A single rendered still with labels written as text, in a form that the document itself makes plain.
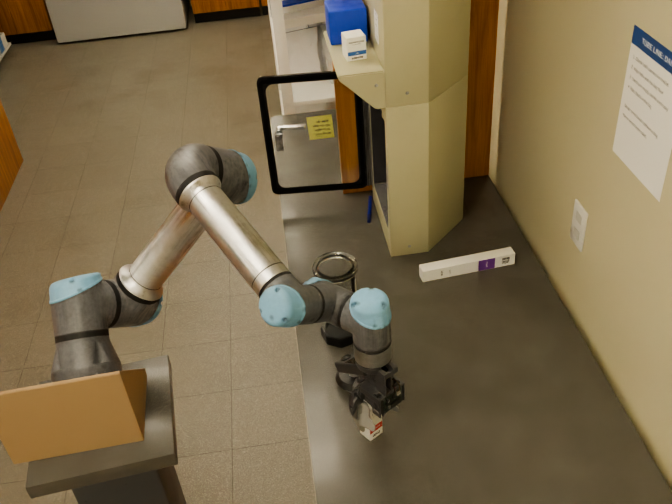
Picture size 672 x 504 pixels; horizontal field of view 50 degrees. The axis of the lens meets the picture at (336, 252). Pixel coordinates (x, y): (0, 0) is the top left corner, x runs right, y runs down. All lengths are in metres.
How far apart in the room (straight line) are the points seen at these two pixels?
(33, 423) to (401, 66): 1.17
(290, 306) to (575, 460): 0.71
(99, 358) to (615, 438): 1.13
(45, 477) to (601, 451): 1.19
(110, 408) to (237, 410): 1.39
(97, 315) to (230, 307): 1.82
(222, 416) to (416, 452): 1.50
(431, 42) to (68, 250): 2.77
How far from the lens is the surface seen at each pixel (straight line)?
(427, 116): 1.90
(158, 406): 1.80
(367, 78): 1.83
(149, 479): 1.86
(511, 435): 1.67
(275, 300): 1.29
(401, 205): 2.02
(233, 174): 1.57
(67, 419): 1.70
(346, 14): 1.98
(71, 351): 1.69
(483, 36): 2.27
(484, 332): 1.88
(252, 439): 2.91
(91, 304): 1.70
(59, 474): 1.76
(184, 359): 3.28
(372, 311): 1.34
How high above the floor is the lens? 2.23
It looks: 37 degrees down
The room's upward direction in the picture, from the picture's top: 5 degrees counter-clockwise
